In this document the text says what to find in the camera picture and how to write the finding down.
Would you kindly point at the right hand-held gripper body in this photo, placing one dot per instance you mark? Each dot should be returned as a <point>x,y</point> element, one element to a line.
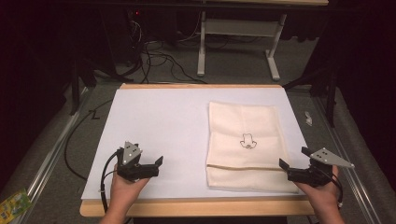
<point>311,174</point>

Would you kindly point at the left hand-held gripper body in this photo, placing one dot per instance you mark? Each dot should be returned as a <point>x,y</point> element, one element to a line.
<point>130,161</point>

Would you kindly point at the cream towel with outline drawing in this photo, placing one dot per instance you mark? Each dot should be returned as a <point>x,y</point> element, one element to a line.
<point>246,149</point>

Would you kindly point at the person's right hand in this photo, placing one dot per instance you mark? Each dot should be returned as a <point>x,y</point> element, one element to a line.
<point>323,194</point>

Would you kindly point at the person's left hand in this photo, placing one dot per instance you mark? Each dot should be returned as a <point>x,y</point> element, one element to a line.
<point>124,191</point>

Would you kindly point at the white sheet table cover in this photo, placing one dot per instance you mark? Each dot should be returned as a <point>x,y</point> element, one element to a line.
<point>165,130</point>

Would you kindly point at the small clear plastic piece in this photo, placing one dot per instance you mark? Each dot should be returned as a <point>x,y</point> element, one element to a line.
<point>308,118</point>

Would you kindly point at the black stand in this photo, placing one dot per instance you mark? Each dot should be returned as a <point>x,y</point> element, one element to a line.
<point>331,93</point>
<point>76,84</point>

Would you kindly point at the green printed packet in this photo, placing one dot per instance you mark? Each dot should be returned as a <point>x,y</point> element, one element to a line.
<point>13,207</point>

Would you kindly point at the metal floor rail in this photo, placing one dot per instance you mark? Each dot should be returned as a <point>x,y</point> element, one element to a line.
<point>53,152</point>
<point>345,161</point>

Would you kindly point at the white metal desk frame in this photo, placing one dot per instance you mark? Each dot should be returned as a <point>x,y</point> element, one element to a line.
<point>239,28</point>

